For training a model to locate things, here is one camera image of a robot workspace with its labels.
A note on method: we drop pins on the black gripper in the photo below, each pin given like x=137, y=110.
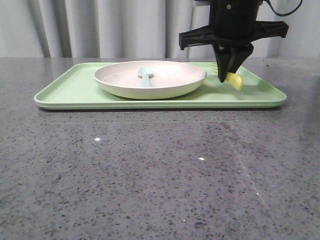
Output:
x=232, y=23

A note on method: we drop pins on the yellow plastic fork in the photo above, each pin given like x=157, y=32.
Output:
x=235, y=80

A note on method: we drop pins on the beige round plate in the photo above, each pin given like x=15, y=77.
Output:
x=150, y=79

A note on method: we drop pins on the light blue plastic spoon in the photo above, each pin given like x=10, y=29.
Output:
x=145, y=73

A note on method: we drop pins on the light green plastic tray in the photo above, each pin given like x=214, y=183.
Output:
x=76, y=89

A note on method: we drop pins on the grey pleated curtain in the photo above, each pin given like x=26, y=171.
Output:
x=139, y=29

